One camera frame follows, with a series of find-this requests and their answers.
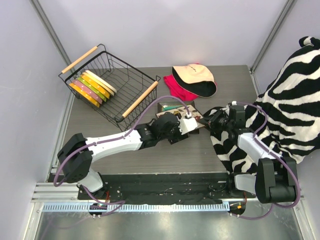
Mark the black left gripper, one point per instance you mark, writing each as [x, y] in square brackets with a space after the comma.
[175, 137]

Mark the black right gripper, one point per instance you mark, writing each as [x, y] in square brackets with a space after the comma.
[213, 120]

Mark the cream flower square plate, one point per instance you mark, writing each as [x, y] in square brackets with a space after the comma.
[182, 112]

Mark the teal glazed square plate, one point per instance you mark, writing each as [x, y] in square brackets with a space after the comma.
[168, 105]

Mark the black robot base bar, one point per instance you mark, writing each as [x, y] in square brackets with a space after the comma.
[170, 188]

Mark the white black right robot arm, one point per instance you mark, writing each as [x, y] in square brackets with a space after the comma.
[276, 178]

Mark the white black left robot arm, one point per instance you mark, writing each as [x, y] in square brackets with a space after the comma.
[78, 154]

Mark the red folded cloth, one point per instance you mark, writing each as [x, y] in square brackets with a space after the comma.
[178, 91]

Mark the beige black bucket hat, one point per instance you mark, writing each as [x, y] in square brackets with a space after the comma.
[206, 81]

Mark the zebra striped blanket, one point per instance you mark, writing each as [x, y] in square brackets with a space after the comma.
[286, 116]

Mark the green dotted round plate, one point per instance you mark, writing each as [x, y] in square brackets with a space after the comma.
[92, 88]

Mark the cream round plate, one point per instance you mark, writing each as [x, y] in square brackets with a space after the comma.
[102, 81]

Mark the pink dotted round plate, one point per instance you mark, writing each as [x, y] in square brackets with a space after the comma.
[87, 90]

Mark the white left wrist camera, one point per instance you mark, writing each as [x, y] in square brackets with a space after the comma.
[187, 124]

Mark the black wire dish rack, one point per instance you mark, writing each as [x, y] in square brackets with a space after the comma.
[135, 89]

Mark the grey slotted cable duct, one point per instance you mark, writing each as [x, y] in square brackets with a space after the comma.
[133, 208]

